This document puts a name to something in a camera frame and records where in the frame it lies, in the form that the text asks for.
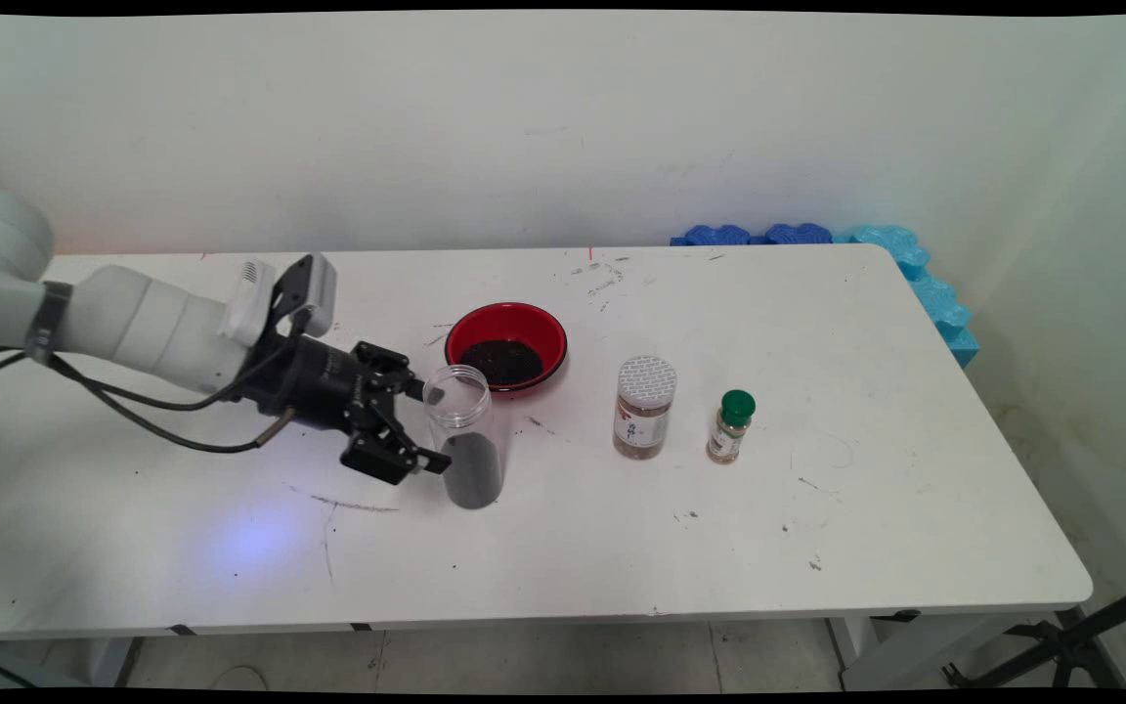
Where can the black seed heap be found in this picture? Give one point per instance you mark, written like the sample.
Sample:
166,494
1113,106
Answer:
514,362

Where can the small spice bottle green cap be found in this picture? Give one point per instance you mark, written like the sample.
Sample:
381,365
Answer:
731,430

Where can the nut jar with white lid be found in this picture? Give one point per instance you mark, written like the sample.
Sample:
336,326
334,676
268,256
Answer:
643,420

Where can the dark blue foam mat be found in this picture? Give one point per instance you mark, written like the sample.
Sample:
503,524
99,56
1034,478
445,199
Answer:
798,234
714,236

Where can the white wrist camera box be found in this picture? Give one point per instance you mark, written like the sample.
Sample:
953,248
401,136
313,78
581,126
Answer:
250,303

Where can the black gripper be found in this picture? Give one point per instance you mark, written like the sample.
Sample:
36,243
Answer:
314,386

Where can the red bowl with black rim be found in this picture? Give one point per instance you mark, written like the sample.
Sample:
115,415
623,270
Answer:
524,323

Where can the light blue foam mat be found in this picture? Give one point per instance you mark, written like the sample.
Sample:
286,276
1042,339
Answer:
934,293

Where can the clear plastic jar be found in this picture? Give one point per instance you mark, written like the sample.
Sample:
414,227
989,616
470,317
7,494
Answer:
473,474

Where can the black tripod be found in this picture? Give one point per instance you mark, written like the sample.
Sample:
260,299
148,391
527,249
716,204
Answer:
1071,640

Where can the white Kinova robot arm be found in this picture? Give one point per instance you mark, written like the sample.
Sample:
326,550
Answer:
133,323

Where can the white table leg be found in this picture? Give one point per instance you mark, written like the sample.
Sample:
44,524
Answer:
113,660
851,650

